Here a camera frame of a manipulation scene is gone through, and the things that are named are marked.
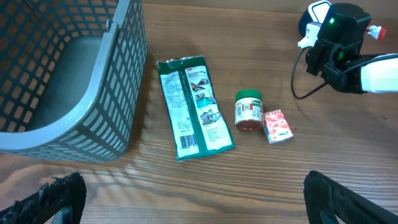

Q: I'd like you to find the green lid spice jar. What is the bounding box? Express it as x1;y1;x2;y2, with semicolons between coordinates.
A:
234;89;264;131

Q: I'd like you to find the red juice carton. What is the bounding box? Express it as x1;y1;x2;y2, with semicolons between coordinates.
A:
264;110;294;144

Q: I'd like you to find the white barcode scanner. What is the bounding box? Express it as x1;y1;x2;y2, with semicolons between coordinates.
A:
298;0;331;37

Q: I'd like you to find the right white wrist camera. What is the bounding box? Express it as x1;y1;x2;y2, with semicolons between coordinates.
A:
298;22;322;49

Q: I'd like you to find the red slim stick packet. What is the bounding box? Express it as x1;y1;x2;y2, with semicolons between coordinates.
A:
366;25;386;41

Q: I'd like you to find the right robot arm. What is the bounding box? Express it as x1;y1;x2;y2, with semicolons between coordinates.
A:
305;3;397;94

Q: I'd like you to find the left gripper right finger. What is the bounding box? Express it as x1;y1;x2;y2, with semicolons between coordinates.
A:
303;170;397;224

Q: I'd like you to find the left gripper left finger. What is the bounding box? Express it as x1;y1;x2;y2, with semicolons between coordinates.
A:
1;172;86;224

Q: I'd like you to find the grey plastic mesh basket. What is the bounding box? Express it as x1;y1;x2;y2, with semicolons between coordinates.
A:
1;0;147;162

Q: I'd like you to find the dark green box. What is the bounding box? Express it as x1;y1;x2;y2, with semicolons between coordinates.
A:
157;55;235;161

